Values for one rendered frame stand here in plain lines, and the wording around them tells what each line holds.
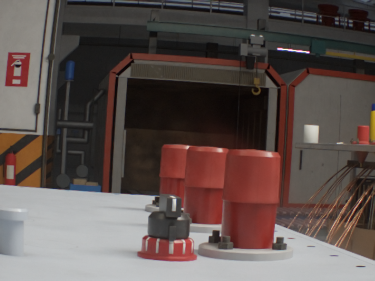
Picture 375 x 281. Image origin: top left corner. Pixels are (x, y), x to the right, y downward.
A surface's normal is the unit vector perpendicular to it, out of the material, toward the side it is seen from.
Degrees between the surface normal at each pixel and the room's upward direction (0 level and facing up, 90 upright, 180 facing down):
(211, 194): 91
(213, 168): 89
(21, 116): 90
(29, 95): 90
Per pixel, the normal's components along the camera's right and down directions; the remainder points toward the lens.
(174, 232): 0.14, 0.01
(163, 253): -0.16, -0.04
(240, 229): -0.39, -0.01
